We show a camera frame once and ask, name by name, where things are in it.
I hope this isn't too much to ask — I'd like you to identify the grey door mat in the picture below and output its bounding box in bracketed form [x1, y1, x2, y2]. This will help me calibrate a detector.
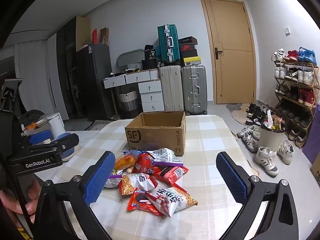
[226, 102, 250, 125]

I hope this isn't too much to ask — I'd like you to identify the white purple snack packet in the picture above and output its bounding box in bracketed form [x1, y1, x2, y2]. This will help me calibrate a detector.
[104, 169, 123, 188]

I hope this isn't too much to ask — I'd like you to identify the woven laundry basket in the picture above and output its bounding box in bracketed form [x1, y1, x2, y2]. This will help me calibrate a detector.
[117, 89, 140, 112]

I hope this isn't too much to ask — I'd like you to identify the silver suitcase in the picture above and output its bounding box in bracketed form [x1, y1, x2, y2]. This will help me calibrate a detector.
[181, 65, 208, 115]

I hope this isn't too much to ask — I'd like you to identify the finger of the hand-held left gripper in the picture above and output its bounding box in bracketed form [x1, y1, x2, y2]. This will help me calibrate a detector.
[30, 133, 79, 155]
[29, 130, 53, 146]

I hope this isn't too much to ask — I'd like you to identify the teal suitcase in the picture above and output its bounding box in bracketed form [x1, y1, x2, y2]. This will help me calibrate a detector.
[157, 24, 181, 63]

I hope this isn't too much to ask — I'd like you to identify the person's left hand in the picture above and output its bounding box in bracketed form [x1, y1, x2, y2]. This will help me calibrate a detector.
[0, 177, 42, 230]

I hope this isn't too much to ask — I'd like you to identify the red triangular snack bag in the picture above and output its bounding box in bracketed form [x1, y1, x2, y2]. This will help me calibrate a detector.
[132, 153, 160, 174]

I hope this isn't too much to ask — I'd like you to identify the orange cake packet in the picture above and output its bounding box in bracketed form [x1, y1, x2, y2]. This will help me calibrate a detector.
[114, 154, 135, 170]

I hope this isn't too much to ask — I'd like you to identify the dark wardrobe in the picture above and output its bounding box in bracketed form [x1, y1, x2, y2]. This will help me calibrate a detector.
[56, 16, 90, 118]

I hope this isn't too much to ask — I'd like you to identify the white curtain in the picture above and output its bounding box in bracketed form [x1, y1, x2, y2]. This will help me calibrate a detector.
[14, 41, 50, 115]

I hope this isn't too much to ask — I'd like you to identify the grey oval tray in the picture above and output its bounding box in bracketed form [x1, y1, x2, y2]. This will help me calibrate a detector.
[116, 49, 145, 69]

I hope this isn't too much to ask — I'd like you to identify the stack of blue bowls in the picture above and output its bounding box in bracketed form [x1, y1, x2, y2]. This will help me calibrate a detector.
[51, 132, 75, 155]

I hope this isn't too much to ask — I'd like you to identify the wooden door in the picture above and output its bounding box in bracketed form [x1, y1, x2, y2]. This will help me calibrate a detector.
[200, 0, 258, 105]

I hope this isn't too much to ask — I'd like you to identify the large white orange noodle bag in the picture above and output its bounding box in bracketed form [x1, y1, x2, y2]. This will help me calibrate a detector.
[146, 185, 198, 217]

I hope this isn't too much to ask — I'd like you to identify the small cardboard carton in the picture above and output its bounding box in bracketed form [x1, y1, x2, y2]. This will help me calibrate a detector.
[310, 152, 320, 183]

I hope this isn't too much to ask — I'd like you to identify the wooden shoe rack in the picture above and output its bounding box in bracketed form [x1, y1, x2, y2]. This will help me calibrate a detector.
[272, 60, 319, 140]

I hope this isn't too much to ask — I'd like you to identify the dark grey fridge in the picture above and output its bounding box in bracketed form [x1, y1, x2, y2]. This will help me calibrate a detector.
[75, 44, 113, 120]

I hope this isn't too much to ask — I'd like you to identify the black bag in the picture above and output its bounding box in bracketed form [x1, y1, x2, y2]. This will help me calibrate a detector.
[144, 44, 157, 60]

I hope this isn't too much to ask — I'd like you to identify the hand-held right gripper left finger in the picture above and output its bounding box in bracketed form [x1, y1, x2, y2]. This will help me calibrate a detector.
[34, 151, 117, 240]

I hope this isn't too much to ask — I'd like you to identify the black storage box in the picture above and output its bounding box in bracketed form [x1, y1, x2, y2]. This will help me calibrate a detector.
[142, 59, 160, 70]

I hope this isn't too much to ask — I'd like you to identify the shoe rack with shoes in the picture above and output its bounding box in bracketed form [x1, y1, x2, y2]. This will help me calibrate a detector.
[272, 46, 319, 147]

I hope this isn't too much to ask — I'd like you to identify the white trash bin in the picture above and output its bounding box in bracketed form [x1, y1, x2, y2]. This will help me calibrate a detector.
[259, 110, 286, 152]

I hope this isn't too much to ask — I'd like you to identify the black cable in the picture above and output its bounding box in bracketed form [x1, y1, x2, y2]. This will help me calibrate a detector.
[0, 152, 34, 240]

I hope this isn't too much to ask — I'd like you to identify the loose shoes cluster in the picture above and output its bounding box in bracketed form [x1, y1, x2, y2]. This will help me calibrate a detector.
[236, 102, 295, 177]

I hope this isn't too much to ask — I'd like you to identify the white kettle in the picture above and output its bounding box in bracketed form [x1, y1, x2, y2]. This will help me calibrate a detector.
[47, 113, 66, 137]

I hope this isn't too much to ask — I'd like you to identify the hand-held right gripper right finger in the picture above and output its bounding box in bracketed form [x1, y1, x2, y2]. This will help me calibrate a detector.
[215, 151, 299, 240]

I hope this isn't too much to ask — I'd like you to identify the beige plate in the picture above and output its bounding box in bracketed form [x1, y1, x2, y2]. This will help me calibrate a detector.
[61, 142, 81, 162]

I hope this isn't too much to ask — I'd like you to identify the red cookie packet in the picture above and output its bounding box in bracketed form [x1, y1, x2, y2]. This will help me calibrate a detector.
[127, 189, 164, 217]

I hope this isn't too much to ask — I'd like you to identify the silver purple snack bag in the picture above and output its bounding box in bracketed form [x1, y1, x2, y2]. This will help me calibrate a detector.
[147, 148, 183, 167]

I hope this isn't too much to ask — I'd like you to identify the beige suitcase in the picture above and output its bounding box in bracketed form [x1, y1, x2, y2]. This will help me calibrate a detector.
[159, 65, 185, 112]

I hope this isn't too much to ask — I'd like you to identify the striped rug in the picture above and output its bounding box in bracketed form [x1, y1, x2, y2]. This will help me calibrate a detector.
[85, 119, 113, 130]

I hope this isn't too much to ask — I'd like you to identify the brown cardboard box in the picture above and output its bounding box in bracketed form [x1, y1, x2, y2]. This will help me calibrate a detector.
[124, 111, 187, 156]

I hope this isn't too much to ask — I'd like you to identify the small white orange noodle bag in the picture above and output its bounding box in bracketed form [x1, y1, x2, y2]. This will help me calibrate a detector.
[119, 172, 158, 196]

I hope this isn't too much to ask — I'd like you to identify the white desk with drawers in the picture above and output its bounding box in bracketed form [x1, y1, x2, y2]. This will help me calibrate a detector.
[103, 69, 165, 113]

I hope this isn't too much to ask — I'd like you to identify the brown paper bag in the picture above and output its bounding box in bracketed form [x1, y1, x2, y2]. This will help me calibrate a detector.
[100, 27, 110, 45]

